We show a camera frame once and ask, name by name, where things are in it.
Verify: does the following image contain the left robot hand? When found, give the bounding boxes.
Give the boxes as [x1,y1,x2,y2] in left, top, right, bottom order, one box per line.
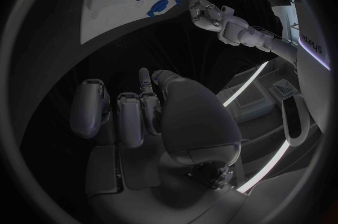
[188,0,225,32]

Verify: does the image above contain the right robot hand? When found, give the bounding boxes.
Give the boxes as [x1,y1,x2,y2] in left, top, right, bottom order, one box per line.
[69,67,250,224]

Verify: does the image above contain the blue gear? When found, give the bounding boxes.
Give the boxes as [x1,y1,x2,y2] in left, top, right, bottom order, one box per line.
[151,0,169,14]

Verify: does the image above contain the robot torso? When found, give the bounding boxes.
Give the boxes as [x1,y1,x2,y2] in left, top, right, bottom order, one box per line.
[280,0,334,147]

